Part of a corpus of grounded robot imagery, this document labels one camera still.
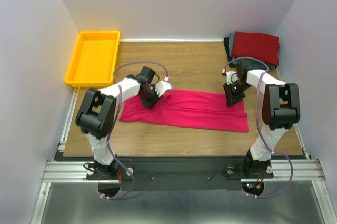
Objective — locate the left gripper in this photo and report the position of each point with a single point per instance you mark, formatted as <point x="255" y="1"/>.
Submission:
<point x="149" y="104"/>

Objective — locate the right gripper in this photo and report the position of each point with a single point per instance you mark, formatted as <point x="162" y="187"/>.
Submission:
<point x="232" y="98"/>

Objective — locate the pink t shirt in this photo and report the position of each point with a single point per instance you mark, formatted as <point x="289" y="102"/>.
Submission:
<point x="189" y="109"/>

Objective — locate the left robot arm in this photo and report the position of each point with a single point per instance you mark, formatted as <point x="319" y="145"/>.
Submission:
<point x="96" y="117"/>

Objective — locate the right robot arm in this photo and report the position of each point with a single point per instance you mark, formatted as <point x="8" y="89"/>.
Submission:
<point x="279" y="112"/>

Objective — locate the folded black t shirt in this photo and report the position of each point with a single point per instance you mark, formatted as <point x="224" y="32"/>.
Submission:
<point x="226" y="46"/>

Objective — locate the folded green t shirt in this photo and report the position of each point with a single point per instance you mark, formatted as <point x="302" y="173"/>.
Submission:
<point x="258" y="65"/>

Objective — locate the folded red t shirt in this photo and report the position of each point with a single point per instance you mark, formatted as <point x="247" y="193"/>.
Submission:
<point x="263" y="47"/>

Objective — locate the folded blue grey t shirt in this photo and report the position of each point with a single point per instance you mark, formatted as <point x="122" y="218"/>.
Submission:
<point x="231" y="42"/>

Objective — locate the yellow plastic tray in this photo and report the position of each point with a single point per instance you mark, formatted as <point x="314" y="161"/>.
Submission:
<point x="93" y="59"/>

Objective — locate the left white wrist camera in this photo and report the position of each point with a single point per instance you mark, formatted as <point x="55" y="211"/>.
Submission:
<point x="162" y="87"/>

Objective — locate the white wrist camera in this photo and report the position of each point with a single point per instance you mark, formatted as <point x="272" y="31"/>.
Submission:
<point x="162" y="87"/>
<point x="231" y="76"/>

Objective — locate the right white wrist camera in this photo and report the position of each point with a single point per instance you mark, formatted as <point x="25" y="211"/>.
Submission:
<point x="231" y="76"/>

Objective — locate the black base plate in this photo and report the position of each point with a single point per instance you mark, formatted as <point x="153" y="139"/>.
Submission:
<point x="178" y="174"/>

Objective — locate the aluminium frame rail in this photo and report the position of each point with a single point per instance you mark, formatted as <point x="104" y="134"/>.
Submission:
<point x="295" y="194"/>

